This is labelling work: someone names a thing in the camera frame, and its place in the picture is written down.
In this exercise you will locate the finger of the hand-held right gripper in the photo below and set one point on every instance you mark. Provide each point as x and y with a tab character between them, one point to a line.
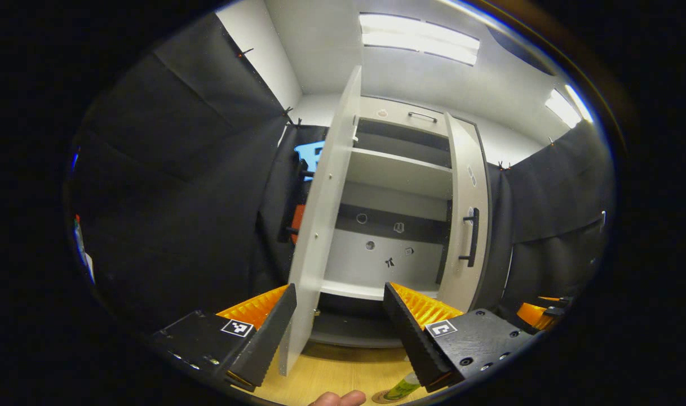
531	317

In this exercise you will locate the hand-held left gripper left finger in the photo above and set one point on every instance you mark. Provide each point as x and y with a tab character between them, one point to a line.
272	338

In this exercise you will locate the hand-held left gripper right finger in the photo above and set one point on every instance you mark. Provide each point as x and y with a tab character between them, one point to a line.
410	338

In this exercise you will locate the green label drink bottle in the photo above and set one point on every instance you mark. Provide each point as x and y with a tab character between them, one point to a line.
402	388

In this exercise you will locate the round wooden coaster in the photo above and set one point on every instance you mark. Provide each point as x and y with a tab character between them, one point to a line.
379	398

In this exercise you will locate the white cabinet door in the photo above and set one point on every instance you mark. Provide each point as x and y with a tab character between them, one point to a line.
461	169
320	225

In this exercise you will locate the white cabinet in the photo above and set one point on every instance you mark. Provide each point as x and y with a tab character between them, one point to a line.
399	172

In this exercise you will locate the white cabinet drawer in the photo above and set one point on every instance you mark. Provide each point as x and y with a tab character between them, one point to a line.
388	110

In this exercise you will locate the black backdrop cloth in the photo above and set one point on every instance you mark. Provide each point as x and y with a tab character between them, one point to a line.
179	197

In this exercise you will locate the small ceiling light panel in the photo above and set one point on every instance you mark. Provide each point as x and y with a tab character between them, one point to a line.
565	107

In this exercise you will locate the large ceiling light panel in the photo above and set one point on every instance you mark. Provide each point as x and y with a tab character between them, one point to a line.
419	38

